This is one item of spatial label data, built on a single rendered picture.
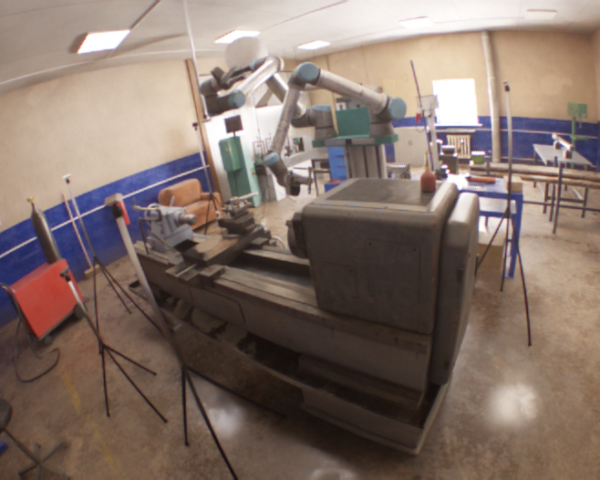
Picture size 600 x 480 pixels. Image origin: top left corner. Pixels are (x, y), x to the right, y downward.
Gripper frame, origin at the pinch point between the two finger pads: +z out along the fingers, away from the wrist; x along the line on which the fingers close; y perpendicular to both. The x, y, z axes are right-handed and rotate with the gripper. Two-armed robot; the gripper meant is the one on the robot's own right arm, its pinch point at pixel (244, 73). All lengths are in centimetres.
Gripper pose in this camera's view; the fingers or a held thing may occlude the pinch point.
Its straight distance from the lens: 156.4
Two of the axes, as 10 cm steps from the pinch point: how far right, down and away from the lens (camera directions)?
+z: 7.9, 1.1, -6.0
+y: 5.1, 4.1, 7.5
